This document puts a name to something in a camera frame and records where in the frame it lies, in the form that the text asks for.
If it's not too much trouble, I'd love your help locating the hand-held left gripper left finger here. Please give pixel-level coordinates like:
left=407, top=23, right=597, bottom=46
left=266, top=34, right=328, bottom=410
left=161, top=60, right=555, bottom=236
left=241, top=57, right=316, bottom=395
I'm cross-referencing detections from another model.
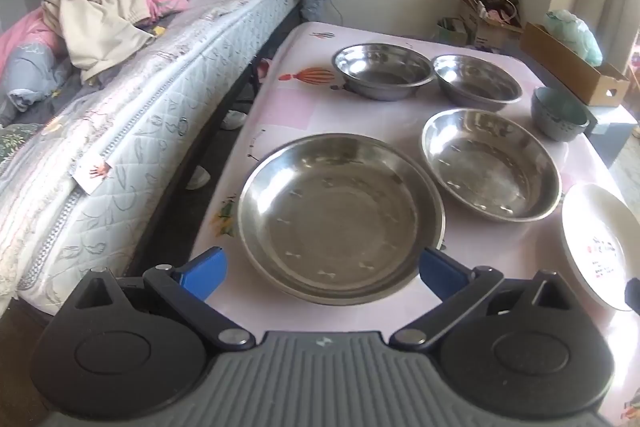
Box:
left=75, top=247, right=256, bottom=352

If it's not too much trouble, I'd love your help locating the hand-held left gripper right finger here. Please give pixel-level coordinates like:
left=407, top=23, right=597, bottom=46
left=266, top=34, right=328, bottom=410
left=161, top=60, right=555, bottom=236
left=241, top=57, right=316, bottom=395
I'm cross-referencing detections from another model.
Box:
left=390, top=248, right=583, bottom=352

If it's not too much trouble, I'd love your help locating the large steel plate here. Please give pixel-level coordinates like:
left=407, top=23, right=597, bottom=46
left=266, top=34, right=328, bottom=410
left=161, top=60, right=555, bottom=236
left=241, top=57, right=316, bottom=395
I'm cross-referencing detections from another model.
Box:
left=237, top=133, right=446, bottom=306

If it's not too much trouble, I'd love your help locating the medium steel plate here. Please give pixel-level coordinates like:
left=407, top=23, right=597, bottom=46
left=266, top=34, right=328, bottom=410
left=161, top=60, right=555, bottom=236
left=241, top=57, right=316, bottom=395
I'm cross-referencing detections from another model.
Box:
left=421, top=108, right=562, bottom=223

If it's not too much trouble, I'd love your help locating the white printed plate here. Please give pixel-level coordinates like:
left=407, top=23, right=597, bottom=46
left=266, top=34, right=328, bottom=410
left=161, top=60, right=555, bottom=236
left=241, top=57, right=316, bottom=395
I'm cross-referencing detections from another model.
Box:
left=561, top=183, right=638, bottom=312

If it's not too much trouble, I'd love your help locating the small steel bowl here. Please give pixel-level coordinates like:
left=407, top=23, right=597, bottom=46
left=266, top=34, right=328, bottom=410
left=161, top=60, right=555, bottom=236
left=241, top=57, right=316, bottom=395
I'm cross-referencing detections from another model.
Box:
left=432, top=54, right=524, bottom=111

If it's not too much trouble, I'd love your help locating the teal ceramic bowl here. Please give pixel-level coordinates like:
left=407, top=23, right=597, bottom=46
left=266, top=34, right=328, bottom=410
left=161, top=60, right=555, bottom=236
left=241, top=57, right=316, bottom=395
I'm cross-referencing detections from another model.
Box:
left=531, top=87, right=591, bottom=142

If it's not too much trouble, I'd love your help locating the large steel bowl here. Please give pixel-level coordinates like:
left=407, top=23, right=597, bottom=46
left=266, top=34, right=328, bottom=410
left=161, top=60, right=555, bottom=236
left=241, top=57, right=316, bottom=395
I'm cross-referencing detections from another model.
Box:
left=332, top=43, right=434, bottom=101

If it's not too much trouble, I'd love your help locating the white slipper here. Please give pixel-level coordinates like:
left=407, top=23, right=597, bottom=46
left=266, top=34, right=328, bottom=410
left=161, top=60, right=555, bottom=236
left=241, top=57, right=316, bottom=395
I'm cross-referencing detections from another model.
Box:
left=185, top=164, right=212, bottom=191
left=221, top=109, right=247, bottom=131

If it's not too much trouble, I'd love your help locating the pink printed tablecloth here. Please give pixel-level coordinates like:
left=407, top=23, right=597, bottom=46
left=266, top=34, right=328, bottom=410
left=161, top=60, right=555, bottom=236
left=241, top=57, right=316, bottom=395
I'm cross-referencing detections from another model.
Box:
left=190, top=22, right=640, bottom=427

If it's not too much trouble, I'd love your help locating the white quilted mattress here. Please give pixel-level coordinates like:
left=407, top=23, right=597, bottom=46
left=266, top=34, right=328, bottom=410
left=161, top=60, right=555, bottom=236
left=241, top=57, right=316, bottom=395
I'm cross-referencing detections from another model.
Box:
left=0, top=0, right=306, bottom=308

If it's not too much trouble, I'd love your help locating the grey storage cabinet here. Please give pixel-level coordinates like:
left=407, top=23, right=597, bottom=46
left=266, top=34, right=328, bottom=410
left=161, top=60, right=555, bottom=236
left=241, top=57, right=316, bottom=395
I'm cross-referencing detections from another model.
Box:
left=582, top=104, right=639, bottom=168

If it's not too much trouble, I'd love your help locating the small green box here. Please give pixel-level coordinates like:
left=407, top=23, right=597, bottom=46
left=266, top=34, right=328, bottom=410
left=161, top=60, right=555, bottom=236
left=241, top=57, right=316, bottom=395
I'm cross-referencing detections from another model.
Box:
left=436, top=17, right=469, bottom=46

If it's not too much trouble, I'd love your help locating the cardboard box with clutter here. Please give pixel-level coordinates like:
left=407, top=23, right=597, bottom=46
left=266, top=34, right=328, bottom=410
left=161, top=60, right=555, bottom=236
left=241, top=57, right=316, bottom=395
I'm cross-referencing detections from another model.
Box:
left=444, top=0, right=524, bottom=54

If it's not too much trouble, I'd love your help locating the long cardboard box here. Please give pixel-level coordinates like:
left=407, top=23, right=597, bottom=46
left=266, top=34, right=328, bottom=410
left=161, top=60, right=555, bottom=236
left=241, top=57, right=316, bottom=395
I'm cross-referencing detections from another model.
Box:
left=520, top=23, right=630, bottom=108

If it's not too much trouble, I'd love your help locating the green plastic bag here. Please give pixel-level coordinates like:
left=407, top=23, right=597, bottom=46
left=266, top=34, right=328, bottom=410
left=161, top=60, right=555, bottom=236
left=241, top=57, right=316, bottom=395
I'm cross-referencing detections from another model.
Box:
left=544, top=9, right=604, bottom=66

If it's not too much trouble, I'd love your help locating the beige garment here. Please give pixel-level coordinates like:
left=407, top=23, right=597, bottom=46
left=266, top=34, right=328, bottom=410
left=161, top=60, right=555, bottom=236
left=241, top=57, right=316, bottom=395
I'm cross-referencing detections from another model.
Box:
left=42, top=0, right=157, bottom=84

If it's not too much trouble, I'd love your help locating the thin charger cable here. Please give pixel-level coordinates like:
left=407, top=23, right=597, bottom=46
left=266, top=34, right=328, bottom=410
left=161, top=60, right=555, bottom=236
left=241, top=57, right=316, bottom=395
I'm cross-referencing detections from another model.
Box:
left=324, top=0, right=347, bottom=26

